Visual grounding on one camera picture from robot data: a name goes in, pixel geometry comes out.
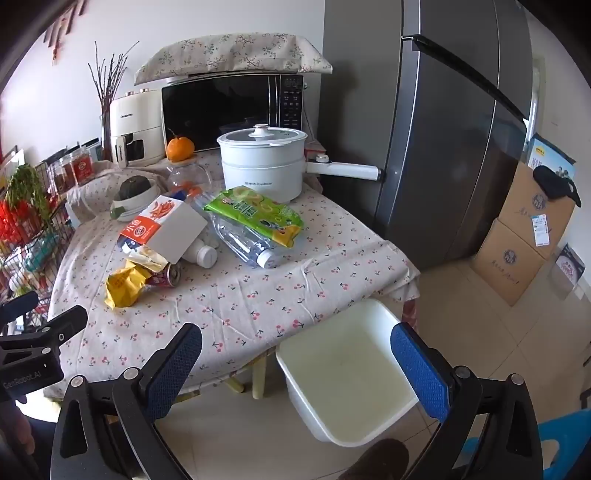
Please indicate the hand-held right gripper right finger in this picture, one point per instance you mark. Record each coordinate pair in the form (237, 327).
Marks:
(420, 374)

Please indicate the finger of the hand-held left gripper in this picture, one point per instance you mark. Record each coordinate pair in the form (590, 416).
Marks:
(18, 304)
(51, 330)

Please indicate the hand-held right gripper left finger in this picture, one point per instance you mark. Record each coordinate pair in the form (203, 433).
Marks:
(173, 369)

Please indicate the white plastic bin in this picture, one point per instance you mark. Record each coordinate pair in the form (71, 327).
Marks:
(341, 369)

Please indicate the red drink can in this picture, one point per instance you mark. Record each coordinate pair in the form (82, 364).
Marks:
(166, 275)

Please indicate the white and yellow snack wrapper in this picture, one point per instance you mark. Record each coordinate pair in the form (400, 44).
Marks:
(147, 258)

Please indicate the white bottle with green print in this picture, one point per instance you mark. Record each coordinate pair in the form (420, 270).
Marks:
(210, 240)

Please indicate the crushed clear plastic bottle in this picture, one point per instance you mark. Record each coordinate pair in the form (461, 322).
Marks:
(240, 244)

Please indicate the orange and white snack box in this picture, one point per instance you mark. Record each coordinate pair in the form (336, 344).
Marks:
(161, 221)

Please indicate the green snack bag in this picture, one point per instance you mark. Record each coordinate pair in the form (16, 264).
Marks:
(258, 212)

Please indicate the red snack packets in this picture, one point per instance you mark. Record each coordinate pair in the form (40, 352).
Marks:
(18, 221)

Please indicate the cream table leg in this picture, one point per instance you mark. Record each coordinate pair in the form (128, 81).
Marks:
(259, 378)

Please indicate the green plant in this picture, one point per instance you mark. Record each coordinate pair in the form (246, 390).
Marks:
(25, 189)

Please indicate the plain white plastic bottle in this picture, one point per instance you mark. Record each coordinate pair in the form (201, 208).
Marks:
(201, 254)

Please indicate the cardboard box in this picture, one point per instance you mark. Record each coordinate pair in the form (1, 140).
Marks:
(508, 263)
(531, 212)

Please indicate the white ceramic bowl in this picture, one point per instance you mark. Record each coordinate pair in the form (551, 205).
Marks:
(138, 201)

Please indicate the blue plastic stool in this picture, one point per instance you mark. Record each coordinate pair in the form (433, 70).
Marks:
(563, 443)

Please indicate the dark green squash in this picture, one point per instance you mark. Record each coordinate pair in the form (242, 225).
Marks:
(134, 187)

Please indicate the printed plastic bag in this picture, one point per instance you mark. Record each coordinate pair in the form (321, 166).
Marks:
(568, 270)

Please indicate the glass jar with tomatoes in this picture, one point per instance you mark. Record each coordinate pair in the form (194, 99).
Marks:
(187, 174)

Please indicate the white electric pot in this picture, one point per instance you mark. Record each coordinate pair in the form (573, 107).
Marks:
(263, 170)

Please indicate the cream air fryer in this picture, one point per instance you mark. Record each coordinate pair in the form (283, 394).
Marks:
(136, 120)

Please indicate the large orange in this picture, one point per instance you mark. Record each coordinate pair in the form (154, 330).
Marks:
(180, 148)

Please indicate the black bag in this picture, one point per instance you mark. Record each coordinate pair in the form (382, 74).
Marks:
(554, 182)

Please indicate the grey refrigerator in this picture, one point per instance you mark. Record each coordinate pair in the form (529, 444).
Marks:
(438, 138)

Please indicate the dried branches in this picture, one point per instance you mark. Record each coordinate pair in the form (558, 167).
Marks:
(108, 78)

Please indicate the red and white box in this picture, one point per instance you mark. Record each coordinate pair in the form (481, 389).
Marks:
(316, 150)

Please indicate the white pot lid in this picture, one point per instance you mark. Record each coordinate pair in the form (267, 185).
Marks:
(261, 134)

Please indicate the blue printed box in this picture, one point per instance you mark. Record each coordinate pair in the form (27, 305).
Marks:
(547, 152)

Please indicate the black microwave oven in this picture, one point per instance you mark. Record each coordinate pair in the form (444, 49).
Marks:
(221, 110)

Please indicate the floral cloth cover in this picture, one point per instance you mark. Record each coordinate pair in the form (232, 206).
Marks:
(231, 53)

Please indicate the red wall decoration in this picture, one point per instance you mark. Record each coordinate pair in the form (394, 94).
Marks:
(69, 18)

